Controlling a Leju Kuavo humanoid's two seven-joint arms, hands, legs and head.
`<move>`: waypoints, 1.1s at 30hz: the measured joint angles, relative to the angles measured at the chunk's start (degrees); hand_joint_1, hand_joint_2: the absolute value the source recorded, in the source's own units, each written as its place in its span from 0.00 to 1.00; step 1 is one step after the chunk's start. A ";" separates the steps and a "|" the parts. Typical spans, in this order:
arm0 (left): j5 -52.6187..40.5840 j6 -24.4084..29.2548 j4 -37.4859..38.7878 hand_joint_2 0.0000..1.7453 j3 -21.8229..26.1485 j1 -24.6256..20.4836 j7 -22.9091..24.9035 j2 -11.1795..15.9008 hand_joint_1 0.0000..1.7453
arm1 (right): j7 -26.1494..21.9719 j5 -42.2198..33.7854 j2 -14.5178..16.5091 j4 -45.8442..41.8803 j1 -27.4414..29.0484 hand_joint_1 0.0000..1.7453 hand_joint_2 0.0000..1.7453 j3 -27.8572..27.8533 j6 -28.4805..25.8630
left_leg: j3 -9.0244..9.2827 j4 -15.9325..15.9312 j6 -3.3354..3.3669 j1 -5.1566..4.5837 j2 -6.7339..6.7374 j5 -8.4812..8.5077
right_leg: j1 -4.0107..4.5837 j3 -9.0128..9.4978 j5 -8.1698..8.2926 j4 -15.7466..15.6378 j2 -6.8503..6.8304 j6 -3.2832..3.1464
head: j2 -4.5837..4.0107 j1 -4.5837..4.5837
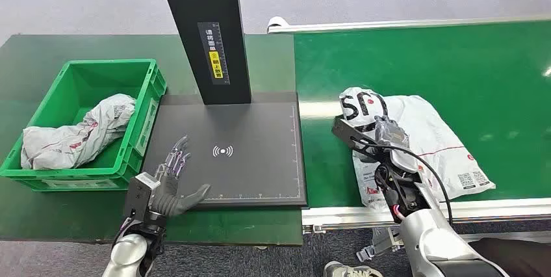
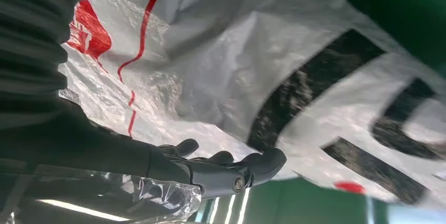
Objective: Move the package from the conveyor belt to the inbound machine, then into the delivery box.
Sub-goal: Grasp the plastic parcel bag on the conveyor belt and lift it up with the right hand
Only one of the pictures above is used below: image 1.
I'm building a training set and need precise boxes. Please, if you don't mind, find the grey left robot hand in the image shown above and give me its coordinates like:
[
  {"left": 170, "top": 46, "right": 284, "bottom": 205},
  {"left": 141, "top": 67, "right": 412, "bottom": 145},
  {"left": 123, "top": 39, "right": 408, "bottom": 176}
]
[{"left": 151, "top": 135, "right": 212, "bottom": 218}]

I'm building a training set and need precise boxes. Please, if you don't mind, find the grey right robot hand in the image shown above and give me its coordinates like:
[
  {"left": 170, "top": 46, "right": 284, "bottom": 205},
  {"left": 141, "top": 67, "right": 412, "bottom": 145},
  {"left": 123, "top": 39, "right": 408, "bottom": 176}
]
[{"left": 372, "top": 115, "right": 421, "bottom": 175}]

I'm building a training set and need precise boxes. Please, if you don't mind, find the large white courier bag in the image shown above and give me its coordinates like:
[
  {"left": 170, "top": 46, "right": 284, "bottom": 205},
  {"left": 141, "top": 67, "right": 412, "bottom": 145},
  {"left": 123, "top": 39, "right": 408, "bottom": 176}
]
[{"left": 339, "top": 86, "right": 496, "bottom": 212}]

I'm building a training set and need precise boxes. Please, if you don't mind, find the green conveyor belt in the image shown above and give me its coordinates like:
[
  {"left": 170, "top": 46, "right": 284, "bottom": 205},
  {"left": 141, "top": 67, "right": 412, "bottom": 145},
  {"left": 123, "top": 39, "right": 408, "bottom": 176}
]
[{"left": 293, "top": 20, "right": 551, "bottom": 209}]

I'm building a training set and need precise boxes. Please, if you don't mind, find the crumpled grey mailer package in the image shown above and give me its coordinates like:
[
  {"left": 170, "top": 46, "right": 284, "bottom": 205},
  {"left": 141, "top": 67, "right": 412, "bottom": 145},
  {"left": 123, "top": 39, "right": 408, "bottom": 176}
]
[{"left": 20, "top": 93, "right": 137, "bottom": 171}]

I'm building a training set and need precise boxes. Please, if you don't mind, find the grey shoe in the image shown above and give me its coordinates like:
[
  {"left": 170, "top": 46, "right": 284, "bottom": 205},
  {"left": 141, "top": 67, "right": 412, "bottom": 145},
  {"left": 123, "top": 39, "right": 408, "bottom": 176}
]
[{"left": 322, "top": 260, "right": 385, "bottom": 277}]

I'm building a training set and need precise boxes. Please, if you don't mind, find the green plastic crate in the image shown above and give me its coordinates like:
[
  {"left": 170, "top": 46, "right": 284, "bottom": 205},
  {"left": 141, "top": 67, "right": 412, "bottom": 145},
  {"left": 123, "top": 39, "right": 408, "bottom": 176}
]
[{"left": 0, "top": 59, "right": 168, "bottom": 193}]

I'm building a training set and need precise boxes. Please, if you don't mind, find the black fabric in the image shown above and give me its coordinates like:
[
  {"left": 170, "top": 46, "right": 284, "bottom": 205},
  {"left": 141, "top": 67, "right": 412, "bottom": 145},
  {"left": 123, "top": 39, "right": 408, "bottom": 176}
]
[{"left": 468, "top": 237, "right": 551, "bottom": 277}]

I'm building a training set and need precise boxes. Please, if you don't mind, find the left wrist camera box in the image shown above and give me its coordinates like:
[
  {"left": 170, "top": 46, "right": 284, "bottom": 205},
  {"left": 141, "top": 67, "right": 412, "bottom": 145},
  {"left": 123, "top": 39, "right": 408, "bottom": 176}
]
[{"left": 123, "top": 172, "right": 161, "bottom": 220}]

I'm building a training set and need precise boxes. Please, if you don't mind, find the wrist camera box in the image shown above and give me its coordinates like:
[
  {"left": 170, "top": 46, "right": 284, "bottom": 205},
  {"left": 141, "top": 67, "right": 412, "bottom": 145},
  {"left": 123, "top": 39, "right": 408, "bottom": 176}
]
[
  {"left": 331, "top": 116, "right": 381, "bottom": 152},
  {"left": 123, "top": 172, "right": 161, "bottom": 220}
]

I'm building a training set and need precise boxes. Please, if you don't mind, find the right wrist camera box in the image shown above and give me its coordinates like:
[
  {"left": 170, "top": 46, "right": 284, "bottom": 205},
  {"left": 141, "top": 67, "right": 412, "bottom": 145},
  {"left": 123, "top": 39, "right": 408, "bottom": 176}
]
[{"left": 331, "top": 116, "right": 381, "bottom": 152}]

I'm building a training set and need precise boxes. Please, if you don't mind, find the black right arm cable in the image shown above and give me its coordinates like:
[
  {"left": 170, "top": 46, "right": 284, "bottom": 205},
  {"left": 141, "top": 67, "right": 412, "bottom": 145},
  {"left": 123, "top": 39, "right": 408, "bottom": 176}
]
[{"left": 350, "top": 136, "right": 454, "bottom": 226}]

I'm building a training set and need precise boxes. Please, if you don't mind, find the black scanner base plate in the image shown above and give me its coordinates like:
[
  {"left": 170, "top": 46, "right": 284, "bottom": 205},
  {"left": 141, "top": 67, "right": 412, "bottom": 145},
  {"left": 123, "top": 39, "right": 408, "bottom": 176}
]
[{"left": 142, "top": 91, "right": 309, "bottom": 209}]

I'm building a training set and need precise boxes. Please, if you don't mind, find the metal conveyor bracket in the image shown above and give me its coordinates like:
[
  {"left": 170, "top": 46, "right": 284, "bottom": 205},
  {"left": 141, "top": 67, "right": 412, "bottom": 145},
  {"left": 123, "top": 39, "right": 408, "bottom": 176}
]
[{"left": 355, "top": 226, "right": 406, "bottom": 263}]

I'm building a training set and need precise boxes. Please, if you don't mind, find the aluminium conveyor side rail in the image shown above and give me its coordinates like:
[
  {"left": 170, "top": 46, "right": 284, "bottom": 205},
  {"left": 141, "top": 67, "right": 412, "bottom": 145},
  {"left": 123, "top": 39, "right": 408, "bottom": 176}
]
[
  {"left": 301, "top": 197, "right": 551, "bottom": 230},
  {"left": 266, "top": 15, "right": 551, "bottom": 35}
]

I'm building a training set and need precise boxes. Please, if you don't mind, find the aluminium conveyor lower rail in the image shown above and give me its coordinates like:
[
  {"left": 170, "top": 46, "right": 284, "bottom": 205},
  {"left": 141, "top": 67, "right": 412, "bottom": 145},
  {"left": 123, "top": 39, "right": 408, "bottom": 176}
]
[{"left": 455, "top": 230, "right": 551, "bottom": 244}]

